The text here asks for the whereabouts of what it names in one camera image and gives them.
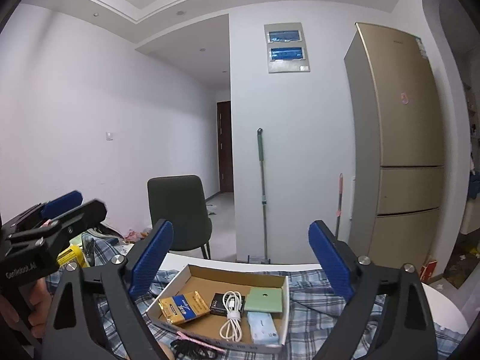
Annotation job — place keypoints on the gold blue packet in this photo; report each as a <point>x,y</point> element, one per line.
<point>183,308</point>

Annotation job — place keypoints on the small black box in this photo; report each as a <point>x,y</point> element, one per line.
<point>223,303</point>

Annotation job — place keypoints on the green card sleeve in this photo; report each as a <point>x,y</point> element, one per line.
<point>266,300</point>

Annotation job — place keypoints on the gold refrigerator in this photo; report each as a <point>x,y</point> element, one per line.
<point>399,148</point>

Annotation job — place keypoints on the dark brown door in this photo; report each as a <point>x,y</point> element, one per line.
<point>225,149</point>

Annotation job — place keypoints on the open cardboard box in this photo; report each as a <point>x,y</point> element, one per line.
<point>231,333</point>

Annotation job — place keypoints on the blue plaid cloth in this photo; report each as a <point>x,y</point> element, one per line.
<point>313,312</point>

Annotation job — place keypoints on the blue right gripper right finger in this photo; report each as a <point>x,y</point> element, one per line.
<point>330,253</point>

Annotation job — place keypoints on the pink black hair comb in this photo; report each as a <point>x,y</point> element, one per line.
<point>187,347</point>

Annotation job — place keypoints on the white light switch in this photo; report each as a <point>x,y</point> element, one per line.
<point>109,135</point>

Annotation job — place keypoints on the light blue tissue pack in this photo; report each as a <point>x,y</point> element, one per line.
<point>262,328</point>

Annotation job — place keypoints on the yellow package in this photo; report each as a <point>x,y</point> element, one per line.
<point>72,254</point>

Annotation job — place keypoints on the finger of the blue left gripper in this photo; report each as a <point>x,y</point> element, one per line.
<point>82,218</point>
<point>61,205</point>

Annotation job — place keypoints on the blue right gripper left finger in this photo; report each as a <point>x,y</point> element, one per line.
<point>146,257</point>

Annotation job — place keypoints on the grey electrical panel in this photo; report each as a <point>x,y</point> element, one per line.
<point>286,48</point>

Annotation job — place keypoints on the dark grey chair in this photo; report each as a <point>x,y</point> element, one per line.
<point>180,200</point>

